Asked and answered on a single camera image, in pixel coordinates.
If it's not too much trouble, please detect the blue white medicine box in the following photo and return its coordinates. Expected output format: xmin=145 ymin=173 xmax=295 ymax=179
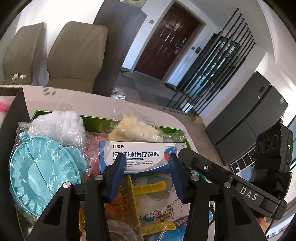
xmin=99 ymin=141 xmax=187 ymax=174

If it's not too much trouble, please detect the black storage box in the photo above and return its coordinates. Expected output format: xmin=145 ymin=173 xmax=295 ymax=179
xmin=0 ymin=86 xmax=32 ymax=223

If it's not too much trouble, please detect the clear tape roll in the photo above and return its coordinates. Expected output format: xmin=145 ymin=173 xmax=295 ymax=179
xmin=107 ymin=219 xmax=138 ymax=241

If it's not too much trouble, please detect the light blue dumpling mold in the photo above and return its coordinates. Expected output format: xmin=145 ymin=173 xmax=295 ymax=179
xmin=9 ymin=132 xmax=87 ymax=218

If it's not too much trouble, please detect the dark grey refrigerator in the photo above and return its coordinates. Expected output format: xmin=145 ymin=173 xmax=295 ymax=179
xmin=205 ymin=72 xmax=288 ymax=166

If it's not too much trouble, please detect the yellow plastic clip hanger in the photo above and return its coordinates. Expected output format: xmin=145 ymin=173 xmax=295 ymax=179
xmin=125 ymin=175 xmax=176 ymax=237

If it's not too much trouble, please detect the white fluffy item in bag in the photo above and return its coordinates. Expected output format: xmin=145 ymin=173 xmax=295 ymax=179
xmin=28 ymin=110 xmax=85 ymax=148

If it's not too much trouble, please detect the green tray box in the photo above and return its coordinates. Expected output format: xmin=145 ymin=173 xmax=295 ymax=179
xmin=31 ymin=110 xmax=187 ymax=143

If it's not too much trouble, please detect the cream fluffy item in bag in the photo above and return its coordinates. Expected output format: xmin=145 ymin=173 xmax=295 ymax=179
xmin=108 ymin=116 xmax=163 ymax=143

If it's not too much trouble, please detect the black railing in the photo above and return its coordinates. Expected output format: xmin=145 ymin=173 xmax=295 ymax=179
xmin=166 ymin=8 xmax=256 ymax=115

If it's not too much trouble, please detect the near beige chair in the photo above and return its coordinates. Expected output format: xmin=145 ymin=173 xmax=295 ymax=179
xmin=46 ymin=21 xmax=108 ymax=93

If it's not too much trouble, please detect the beige chair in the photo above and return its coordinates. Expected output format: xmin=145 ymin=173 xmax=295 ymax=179
xmin=2 ymin=22 xmax=45 ymax=85
xmin=46 ymin=21 xmax=108 ymax=93

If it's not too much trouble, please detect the far beige chair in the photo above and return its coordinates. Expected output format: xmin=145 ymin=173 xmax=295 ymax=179
xmin=2 ymin=22 xmax=45 ymax=85

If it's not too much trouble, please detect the dark brown door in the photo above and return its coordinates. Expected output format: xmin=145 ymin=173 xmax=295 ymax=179
xmin=134 ymin=4 xmax=201 ymax=80

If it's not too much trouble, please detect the dark cabinet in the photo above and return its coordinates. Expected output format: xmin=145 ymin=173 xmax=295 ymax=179
xmin=93 ymin=1 xmax=147 ymax=97

